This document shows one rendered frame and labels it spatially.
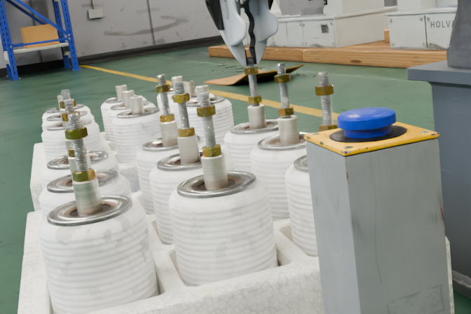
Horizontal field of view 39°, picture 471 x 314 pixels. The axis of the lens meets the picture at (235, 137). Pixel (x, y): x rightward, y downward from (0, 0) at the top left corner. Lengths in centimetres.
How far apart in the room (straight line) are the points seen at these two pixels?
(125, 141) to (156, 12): 618
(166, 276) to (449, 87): 45
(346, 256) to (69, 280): 24
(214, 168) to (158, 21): 670
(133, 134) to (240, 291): 59
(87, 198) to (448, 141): 50
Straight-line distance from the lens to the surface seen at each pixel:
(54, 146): 112
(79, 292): 59
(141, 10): 724
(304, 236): 64
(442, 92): 89
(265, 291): 58
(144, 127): 111
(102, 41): 714
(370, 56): 356
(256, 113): 86
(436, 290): 49
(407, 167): 45
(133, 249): 58
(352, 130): 45
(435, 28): 324
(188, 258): 61
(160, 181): 71
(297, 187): 63
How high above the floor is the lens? 42
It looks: 11 degrees down
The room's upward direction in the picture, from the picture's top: 8 degrees counter-clockwise
